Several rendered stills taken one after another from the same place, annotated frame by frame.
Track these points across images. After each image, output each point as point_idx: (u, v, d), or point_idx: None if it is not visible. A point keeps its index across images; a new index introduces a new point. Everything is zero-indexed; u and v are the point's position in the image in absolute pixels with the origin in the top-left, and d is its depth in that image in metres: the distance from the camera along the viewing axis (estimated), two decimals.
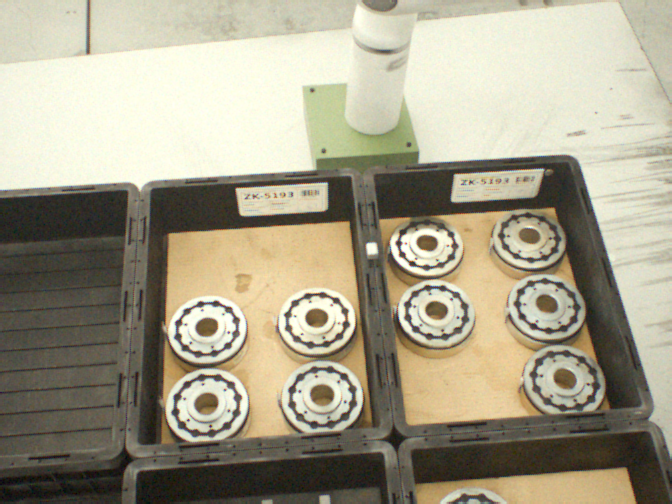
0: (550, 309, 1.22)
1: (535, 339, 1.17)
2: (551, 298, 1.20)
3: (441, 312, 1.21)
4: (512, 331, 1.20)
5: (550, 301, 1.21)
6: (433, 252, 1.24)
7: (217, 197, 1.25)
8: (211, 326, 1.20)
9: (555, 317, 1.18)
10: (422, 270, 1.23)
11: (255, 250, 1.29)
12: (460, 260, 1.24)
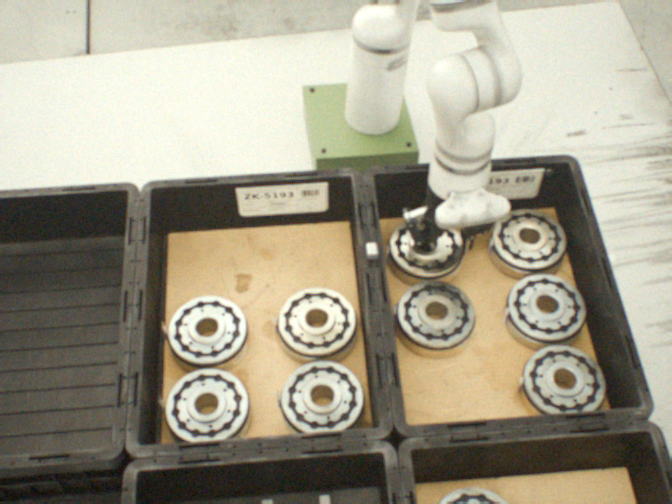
0: (550, 309, 1.22)
1: (535, 339, 1.17)
2: (551, 298, 1.20)
3: (441, 312, 1.21)
4: (512, 331, 1.20)
5: (550, 301, 1.21)
6: (433, 252, 1.24)
7: (217, 197, 1.25)
8: (211, 326, 1.20)
9: (555, 317, 1.18)
10: (421, 270, 1.23)
11: (255, 250, 1.29)
12: (460, 261, 1.24)
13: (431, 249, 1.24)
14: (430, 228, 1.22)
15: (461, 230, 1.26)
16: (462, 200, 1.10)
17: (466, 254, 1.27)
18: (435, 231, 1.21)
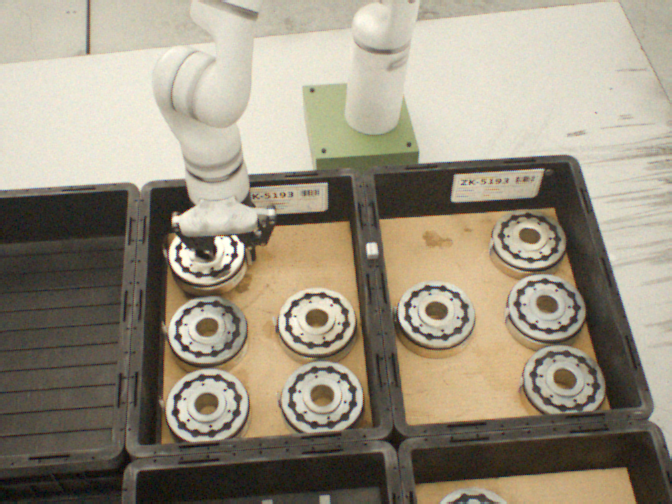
0: (550, 309, 1.22)
1: (535, 339, 1.17)
2: (551, 298, 1.20)
3: (441, 312, 1.21)
4: (512, 331, 1.20)
5: (550, 301, 1.21)
6: (209, 260, 1.21)
7: None
8: (211, 326, 1.20)
9: (555, 317, 1.18)
10: (193, 277, 1.20)
11: (255, 250, 1.29)
12: (237, 271, 1.21)
13: (209, 256, 1.21)
14: (204, 235, 1.19)
15: None
16: (209, 208, 1.07)
17: (250, 264, 1.24)
18: (206, 238, 1.17)
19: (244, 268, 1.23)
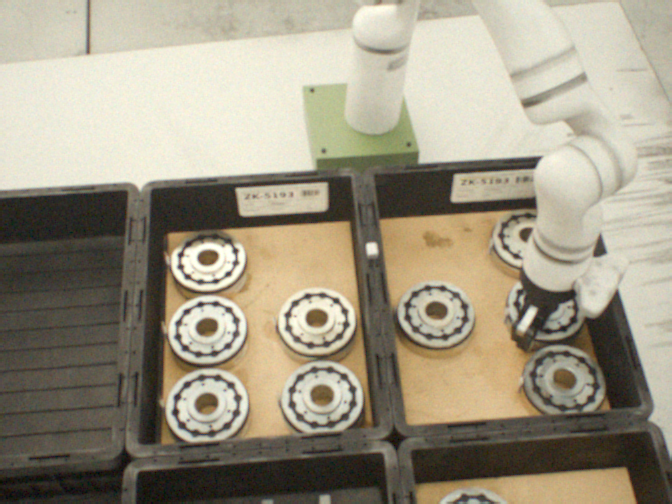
0: None
1: (535, 339, 1.17)
2: None
3: (441, 312, 1.21)
4: None
5: None
6: (211, 267, 1.22)
7: (217, 197, 1.25)
8: (211, 326, 1.20)
9: (555, 317, 1.18)
10: (195, 284, 1.21)
11: (255, 250, 1.29)
12: (238, 278, 1.23)
13: (533, 341, 1.16)
14: (531, 323, 1.13)
15: None
16: (591, 280, 1.04)
17: None
18: (542, 323, 1.12)
19: (245, 275, 1.25)
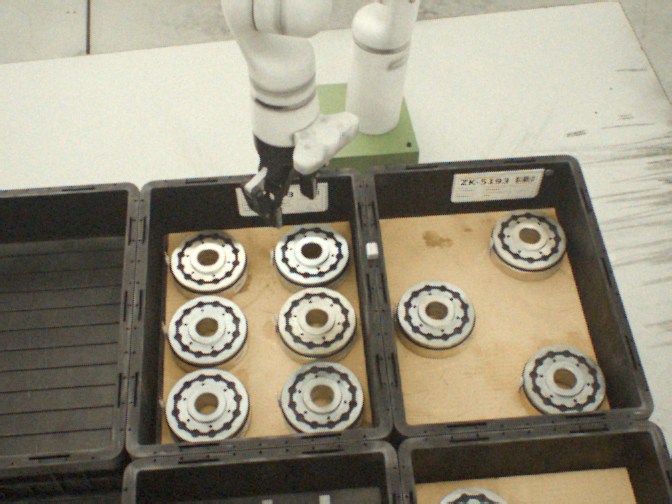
0: (320, 257, 1.27)
1: (292, 282, 1.22)
2: (318, 246, 1.25)
3: (441, 312, 1.21)
4: (277, 274, 1.25)
5: (318, 249, 1.26)
6: (211, 267, 1.22)
7: (217, 197, 1.25)
8: (211, 326, 1.20)
9: (315, 263, 1.23)
10: (195, 284, 1.21)
11: (255, 250, 1.29)
12: (238, 278, 1.23)
13: (278, 215, 1.08)
14: (271, 192, 1.06)
15: (300, 175, 1.12)
16: (311, 135, 0.96)
17: (315, 197, 1.13)
18: (281, 190, 1.05)
19: (245, 275, 1.25)
